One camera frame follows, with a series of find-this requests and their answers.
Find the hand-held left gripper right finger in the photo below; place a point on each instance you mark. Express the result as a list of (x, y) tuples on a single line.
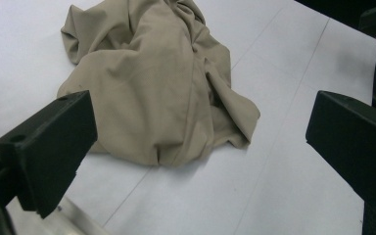
[(355, 143)]

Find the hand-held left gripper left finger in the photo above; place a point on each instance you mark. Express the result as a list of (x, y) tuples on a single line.
[(45, 150)]

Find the beige cloth garment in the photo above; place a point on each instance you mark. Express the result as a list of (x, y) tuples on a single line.
[(150, 98)]

